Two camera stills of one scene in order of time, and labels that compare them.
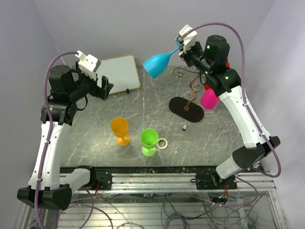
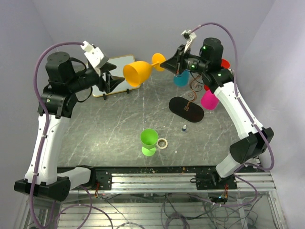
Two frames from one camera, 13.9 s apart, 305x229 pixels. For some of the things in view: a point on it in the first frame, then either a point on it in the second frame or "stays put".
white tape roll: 165,146 stays put
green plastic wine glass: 148,139 stays put
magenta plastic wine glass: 209,99 stays put
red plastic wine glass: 207,86 stays put
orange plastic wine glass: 119,127 -> 135,73
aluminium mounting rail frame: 166,198 stays put
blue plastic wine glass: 156,65 -> 182,80
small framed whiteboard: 122,71 stays put
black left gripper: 102,92 -> 111,81
